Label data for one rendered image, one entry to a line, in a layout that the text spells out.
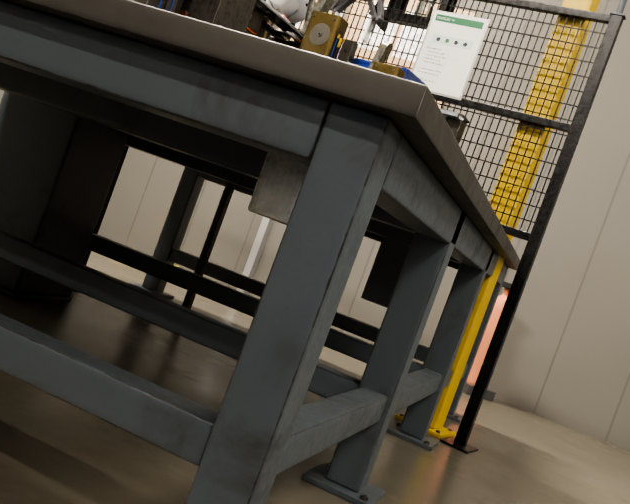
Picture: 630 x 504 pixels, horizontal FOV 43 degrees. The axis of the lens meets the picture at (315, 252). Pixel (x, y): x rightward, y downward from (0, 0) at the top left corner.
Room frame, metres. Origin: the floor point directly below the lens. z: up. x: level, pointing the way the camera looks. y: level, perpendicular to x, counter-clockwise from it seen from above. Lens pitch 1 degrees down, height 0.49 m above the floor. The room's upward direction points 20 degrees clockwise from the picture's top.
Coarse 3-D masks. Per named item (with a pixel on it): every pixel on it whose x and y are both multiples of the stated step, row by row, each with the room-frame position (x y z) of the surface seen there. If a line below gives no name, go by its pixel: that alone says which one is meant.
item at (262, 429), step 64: (0, 0) 1.15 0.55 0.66; (0, 64) 2.09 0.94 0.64; (64, 64) 1.11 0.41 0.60; (128, 64) 1.08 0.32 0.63; (192, 64) 1.05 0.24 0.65; (128, 128) 1.96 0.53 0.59; (192, 128) 1.91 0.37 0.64; (256, 128) 1.02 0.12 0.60; (320, 128) 1.00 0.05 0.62; (384, 128) 0.97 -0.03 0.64; (192, 192) 3.70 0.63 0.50; (256, 192) 1.57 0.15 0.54; (320, 192) 0.98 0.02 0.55; (384, 192) 1.07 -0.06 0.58; (0, 256) 2.04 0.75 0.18; (128, 256) 2.89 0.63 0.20; (192, 256) 3.67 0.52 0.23; (320, 256) 0.98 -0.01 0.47; (384, 256) 2.72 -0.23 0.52; (448, 256) 1.75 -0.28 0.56; (0, 320) 1.13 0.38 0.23; (192, 320) 1.87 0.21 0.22; (256, 320) 0.99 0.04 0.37; (320, 320) 0.98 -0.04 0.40; (384, 320) 1.73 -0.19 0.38; (448, 320) 2.54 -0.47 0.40; (64, 384) 1.07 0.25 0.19; (128, 384) 1.04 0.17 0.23; (256, 384) 0.98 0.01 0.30; (320, 384) 1.76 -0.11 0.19; (384, 384) 1.71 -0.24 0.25; (448, 384) 2.79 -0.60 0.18; (192, 448) 1.01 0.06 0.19; (256, 448) 0.97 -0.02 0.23; (320, 448) 1.27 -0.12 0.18
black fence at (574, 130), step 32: (384, 0) 3.13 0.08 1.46; (448, 0) 2.99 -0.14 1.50; (480, 0) 2.95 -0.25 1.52; (512, 0) 2.88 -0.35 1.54; (384, 32) 3.10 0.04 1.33; (416, 32) 3.04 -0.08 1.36; (512, 32) 2.87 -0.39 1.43; (608, 32) 2.71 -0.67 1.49; (512, 64) 2.86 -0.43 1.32; (480, 96) 2.89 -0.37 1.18; (576, 96) 2.74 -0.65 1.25; (576, 128) 2.70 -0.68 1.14; (224, 192) 3.29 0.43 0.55; (96, 224) 3.57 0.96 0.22; (544, 224) 2.70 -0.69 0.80; (512, 288) 2.71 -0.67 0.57; (512, 320) 2.72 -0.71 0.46; (480, 384) 2.71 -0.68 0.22
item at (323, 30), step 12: (312, 12) 2.08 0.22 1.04; (324, 12) 2.06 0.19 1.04; (312, 24) 2.07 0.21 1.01; (324, 24) 2.05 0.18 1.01; (336, 24) 2.04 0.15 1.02; (348, 24) 2.08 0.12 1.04; (312, 36) 2.06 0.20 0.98; (324, 36) 2.04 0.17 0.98; (336, 36) 2.05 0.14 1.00; (300, 48) 2.07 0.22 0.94; (312, 48) 2.06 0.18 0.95; (324, 48) 2.04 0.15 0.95; (336, 48) 2.06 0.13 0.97
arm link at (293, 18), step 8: (272, 0) 2.94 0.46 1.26; (280, 0) 2.94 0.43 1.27; (288, 0) 2.95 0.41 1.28; (296, 0) 2.96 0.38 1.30; (304, 0) 2.98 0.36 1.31; (280, 8) 2.96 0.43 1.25; (288, 8) 2.97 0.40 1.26; (296, 8) 2.98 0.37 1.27; (304, 8) 2.99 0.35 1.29; (288, 16) 3.01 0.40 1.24; (296, 16) 3.01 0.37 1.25; (304, 16) 3.02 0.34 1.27
